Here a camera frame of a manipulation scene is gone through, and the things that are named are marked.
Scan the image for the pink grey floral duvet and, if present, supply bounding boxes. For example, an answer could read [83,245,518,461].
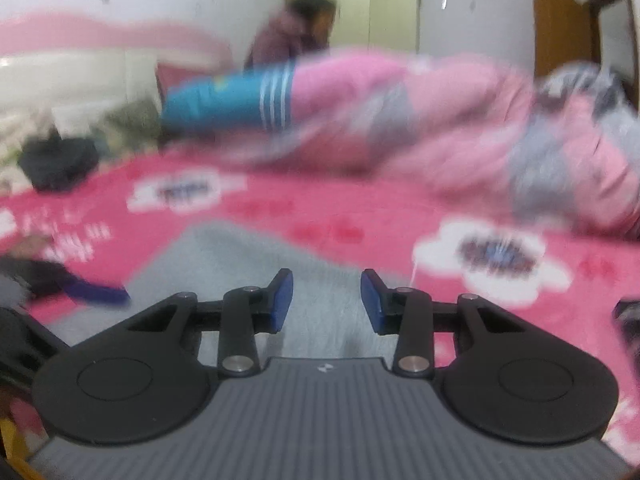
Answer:
[220,55,640,238]

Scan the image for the blue pink striped quilt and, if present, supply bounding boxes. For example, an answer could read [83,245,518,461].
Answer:
[161,55,416,136]

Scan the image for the pink floral bed blanket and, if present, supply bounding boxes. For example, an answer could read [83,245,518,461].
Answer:
[0,152,640,466]

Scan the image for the white green fleece blanket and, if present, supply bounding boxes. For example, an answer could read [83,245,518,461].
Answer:
[0,110,61,196]

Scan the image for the green floral pillow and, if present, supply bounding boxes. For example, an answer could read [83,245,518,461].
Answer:
[102,97,163,151]

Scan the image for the grey pants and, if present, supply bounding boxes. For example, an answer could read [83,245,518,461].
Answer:
[50,222,416,361]

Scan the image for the wooden door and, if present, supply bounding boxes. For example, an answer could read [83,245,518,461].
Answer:
[532,0,640,83]

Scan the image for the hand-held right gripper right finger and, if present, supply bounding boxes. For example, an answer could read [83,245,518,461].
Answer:
[360,268,521,378]

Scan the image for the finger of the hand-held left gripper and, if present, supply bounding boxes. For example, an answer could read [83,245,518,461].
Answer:
[30,272,132,307]

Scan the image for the dark grey garment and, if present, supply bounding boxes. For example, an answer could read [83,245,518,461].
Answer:
[19,136,100,192]

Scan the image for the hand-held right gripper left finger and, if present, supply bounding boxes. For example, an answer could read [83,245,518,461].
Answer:
[127,268,294,378]

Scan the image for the pale yellow wardrobe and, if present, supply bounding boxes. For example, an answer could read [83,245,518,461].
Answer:
[286,0,420,56]

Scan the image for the dusty pink pillow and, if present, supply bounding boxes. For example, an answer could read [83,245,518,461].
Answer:
[156,60,221,101]

